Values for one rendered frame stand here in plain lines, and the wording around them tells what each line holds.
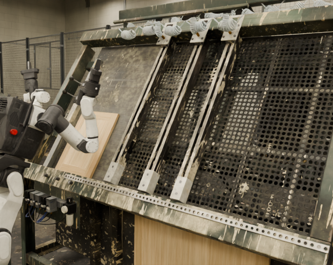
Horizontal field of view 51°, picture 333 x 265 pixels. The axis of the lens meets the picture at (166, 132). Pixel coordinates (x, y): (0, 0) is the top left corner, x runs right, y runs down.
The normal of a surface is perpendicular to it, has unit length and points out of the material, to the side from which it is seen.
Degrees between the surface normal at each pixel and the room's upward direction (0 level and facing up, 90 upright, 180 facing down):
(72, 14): 90
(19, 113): 90
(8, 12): 90
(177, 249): 90
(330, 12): 57
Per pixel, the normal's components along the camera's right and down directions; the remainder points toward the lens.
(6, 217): 0.79, 0.10
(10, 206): 0.58, 0.48
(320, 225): -0.50, -0.46
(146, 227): -0.61, 0.09
